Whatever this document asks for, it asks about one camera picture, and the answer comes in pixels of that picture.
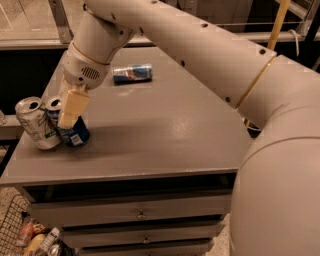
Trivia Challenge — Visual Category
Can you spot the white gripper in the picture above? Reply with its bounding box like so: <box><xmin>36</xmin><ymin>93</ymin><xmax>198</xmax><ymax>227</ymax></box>
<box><xmin>58</xmin><ymin>44</ymin><xmax>110</xmax><ymax>129</ymax></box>

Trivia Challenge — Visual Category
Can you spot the blue pepsi can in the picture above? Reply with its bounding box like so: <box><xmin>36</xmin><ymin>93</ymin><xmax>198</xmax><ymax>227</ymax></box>
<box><xmin>45</xmin><ymin>96</ymin><xmax>90</xmax><ymax>147</ymax></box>

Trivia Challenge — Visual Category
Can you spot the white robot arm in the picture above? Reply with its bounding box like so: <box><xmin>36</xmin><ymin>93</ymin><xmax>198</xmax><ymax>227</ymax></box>
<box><xmin>59</xmin><ymin>0</ymin><xmax>320</xmax><ymax>256</ymax></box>

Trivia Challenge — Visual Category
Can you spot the white green 7up can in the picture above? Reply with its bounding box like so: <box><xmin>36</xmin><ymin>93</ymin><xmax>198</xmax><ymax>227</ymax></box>
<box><xmin>15</xmin><ymin>96</ymin><xmax>61</xmax><ymax>150</ymax></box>

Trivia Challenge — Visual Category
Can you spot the lying red bull can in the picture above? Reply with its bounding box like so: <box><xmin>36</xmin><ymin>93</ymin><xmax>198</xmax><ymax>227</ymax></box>
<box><xmin>112</xmin><ymin>64</ymin><xmax>153</xmax><ymax>84</ymax></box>

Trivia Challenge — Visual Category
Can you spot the grey drawer cabinet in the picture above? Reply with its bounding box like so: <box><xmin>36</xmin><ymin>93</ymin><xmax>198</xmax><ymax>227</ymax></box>
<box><xmin>1</xmin><ymin>47</ymin><xmax>251</xmax><ymax>256</ymax></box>

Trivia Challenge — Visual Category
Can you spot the red snack bag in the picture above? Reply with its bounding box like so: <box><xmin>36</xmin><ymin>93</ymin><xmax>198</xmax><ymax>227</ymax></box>
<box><xmin>16</xmin><ymin>217</ymin><xmax>46</xmax><ymax>247</ymax></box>

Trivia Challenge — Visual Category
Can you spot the white bottle in basket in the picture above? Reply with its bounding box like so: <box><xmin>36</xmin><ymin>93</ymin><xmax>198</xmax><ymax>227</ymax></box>
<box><xmin>33</xmin><ymin>228</ymin><xmax>60</xmax><ymax>256</ymax></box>

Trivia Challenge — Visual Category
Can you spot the yellow snack packet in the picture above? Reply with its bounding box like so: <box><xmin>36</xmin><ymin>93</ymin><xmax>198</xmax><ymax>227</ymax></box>
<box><xmin>24</xmin><ymin>234</ymin><xmax>46</xmax><ymax>256</ymax></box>

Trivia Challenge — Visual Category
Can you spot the metal railing frame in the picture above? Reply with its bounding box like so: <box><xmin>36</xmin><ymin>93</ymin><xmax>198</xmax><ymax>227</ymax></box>
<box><xmin>0</xmin><ymin>0</ymin><xmax>320</xmax><ymax>51</ymax></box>

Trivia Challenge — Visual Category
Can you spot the wire basket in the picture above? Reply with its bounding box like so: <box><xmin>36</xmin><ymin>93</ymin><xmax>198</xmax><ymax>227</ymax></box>
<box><xmin>0</xmin><ymin>195</ymin><xmax>29</xmax><ymax>256</ymax></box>

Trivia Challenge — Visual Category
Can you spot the wooden frame stand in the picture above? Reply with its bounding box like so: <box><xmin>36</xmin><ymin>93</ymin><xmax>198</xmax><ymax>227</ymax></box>
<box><xmin>244</xmin><ymin>0</ymin><xmax>293</xmax><ymax>129</ymax></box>

